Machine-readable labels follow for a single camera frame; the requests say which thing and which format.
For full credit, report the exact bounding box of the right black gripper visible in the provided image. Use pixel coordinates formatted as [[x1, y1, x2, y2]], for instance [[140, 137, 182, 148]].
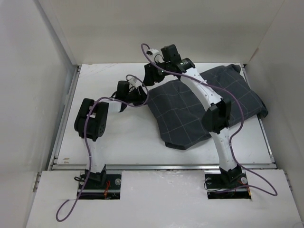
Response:
[[141, 60, 171, 87]]

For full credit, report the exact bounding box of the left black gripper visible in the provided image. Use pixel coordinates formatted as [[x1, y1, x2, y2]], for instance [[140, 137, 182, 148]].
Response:
[[124, 86, 151, 107]]

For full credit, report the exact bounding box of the dark grey checked pillowcase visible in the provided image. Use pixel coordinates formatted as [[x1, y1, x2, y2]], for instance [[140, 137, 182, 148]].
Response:
[[147, 64, 268, 150]]

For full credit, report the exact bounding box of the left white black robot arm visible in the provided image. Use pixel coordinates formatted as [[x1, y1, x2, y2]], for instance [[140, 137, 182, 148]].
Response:
[[74, 78, 149, 189]]

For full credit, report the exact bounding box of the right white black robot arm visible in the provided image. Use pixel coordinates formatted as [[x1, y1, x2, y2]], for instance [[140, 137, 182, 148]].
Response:
[[141, 43, 244, 190]]

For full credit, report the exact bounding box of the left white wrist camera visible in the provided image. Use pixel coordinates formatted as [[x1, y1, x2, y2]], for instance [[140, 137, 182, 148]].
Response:
[[126, 75, 138, 87]]

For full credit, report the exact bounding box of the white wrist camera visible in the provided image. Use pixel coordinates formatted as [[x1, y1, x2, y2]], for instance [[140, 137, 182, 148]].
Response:
[[126, 75, 138, 87], [145, 48, 160, 62]]

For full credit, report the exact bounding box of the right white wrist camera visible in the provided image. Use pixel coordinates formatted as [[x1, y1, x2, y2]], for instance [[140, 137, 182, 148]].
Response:
[[145, 48, 160, 62]]

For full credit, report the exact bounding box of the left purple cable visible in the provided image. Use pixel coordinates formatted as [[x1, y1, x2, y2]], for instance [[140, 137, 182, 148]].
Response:
[[56, 74, 150, 222]]

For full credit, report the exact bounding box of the purple cable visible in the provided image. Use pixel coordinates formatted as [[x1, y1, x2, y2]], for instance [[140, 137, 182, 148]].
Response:
[[140, 43, 278, 197], [56, 74, 150, 222]]

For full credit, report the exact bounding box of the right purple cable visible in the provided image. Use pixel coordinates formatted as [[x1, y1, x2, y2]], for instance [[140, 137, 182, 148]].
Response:
[[140, 43, 278, 197]]

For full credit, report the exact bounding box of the aluminium front rail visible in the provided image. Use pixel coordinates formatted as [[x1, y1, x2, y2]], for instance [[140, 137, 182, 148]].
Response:
[[49, 163, 277, 171]]

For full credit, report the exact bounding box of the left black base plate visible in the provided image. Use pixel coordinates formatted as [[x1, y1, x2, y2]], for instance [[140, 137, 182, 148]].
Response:
[[74, 174, 122, 200]]

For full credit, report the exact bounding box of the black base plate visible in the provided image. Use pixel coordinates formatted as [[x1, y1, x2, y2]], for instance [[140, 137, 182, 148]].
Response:
[[74, 174, 122, 200], [204, 173, 251, 200]]

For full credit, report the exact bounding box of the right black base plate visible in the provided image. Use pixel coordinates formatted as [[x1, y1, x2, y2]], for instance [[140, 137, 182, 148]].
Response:
[[204, 173, 251, 200]]

